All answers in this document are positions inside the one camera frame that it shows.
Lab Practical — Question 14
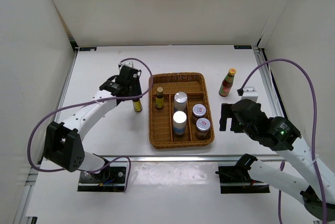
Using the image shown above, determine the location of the small brown cork bottle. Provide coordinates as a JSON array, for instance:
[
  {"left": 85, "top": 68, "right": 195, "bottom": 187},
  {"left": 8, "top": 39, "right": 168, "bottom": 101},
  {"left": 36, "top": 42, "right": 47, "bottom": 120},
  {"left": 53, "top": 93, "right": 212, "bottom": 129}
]
[{"left": 132, "top": 98, "right": 142, "bottom": 112}]

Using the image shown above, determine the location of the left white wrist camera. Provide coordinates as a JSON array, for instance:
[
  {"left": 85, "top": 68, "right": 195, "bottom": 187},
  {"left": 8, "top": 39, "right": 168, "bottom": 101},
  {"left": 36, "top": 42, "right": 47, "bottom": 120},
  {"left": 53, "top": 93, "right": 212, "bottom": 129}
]
[{"left": 118, "top": 61, "right": 133, "bottom": 69}]

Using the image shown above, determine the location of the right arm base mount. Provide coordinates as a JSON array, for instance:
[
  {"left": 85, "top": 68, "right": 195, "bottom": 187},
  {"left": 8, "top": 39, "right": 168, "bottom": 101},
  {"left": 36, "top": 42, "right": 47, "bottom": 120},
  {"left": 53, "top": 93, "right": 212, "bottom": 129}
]
[{"left": 215, "top": 154, "right": 270, "bottom": 194}]

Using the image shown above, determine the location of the right blue table label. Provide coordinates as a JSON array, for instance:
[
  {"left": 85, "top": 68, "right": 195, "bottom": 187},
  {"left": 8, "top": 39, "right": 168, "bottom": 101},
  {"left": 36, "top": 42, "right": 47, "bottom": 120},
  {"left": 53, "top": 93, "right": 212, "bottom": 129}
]
[{"left": 233, "top": 45, "right": 252, "bottom": 50}]

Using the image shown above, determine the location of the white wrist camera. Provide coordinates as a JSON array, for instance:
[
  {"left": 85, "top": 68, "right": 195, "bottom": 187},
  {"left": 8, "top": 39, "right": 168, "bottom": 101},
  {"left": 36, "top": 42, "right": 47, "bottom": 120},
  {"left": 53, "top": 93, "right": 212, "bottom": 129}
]
[
  {"left": 241, "top": 86, "right": 259, "bottom": 102},
  {"left": 118, "top": 61, "right": 133, "bottom": 69}
]

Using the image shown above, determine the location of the woven wicker divided basket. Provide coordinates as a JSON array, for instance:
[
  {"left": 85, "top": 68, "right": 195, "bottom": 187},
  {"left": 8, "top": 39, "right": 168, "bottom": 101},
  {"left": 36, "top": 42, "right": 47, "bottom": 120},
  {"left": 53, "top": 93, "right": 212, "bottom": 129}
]
[{"left": 149, "top": 72, "right": 215, "bottom": 149}]

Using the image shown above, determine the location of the small yellow cork bottle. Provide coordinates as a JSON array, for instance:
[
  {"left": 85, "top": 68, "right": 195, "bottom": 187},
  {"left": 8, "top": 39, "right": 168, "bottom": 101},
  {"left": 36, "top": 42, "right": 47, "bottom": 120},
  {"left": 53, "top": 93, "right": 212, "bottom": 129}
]
[{"left": 155, "top": 87, "right": 164, "bottom": 109}]

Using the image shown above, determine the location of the front aluminium rail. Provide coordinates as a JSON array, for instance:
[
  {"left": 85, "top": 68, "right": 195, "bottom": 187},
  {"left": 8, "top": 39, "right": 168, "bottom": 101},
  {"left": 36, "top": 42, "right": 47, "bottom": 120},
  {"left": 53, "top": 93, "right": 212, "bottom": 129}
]
[{"left": 28, "top": 154, "right": 286, "bottom": 162}]

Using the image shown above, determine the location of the red label sauce bottle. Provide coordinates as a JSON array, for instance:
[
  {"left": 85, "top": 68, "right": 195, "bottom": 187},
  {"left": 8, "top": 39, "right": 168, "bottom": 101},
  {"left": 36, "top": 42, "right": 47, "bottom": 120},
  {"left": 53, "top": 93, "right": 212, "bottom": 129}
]
[{"left": 219, "top": 68, "right": 236, "bottom": 97}]

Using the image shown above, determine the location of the brown jar white lid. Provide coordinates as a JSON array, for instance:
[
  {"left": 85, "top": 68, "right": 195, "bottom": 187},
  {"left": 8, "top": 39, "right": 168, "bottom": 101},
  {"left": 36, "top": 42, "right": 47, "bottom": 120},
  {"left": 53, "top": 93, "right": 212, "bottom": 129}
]
[
  {"left": 195, "top": 118, "right": 211, "bottom": 140},
  {"left": 192, "top": 104, "right": 207, "bottom": 123}
]

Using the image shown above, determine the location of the blue table label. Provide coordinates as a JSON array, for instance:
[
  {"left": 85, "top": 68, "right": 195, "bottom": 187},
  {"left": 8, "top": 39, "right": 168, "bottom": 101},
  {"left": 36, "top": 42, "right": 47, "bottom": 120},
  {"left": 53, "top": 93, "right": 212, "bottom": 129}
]
[
  {"left": 233, "top": 45, "right": 252, "bottom": 50},
  {"left": 79, "top": 47, "right": 97, "bottom": 52}
]

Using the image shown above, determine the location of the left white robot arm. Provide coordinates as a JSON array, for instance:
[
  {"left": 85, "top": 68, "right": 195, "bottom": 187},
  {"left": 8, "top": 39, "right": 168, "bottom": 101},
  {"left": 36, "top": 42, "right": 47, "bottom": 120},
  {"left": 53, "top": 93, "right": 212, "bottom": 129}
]
[{"left": 43, "top": 65, "right": 141, "bottom": 182}]

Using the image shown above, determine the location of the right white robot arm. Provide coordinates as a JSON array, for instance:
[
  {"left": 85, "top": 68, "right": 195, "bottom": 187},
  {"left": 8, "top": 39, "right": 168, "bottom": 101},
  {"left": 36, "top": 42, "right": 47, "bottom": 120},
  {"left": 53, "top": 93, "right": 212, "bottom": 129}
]
[{"left": 217, "top": 99, "right": 334, "bottom": 222}]

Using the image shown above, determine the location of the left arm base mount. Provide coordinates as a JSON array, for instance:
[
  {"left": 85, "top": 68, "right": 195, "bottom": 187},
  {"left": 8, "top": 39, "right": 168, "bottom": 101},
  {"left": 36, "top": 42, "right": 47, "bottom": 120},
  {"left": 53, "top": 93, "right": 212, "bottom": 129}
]
[{"left": 77, "top": 162, "right": 129, "bottom": 193}]

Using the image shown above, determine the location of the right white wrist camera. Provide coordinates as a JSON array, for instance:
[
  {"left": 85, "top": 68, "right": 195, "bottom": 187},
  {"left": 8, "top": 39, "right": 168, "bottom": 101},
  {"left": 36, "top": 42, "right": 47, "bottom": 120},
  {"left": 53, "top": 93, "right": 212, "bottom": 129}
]
[{"left": 241, "top": 86, "right": 259, "bottom": 102}]

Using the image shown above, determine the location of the silver lid blue can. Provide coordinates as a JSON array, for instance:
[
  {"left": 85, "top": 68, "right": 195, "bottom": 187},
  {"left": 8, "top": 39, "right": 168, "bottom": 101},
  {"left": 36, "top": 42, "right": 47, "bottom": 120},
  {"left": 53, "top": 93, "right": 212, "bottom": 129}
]
[{"left": 172, "top": 111, "right": 187, "bottom": 136}]

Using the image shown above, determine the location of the left blue table label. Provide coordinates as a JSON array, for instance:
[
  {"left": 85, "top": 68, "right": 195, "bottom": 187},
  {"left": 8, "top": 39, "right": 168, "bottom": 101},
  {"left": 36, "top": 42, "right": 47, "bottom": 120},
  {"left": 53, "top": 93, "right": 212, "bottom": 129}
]
[{"left": 79, "top": 47, "right": 97, "bottom": 52}]

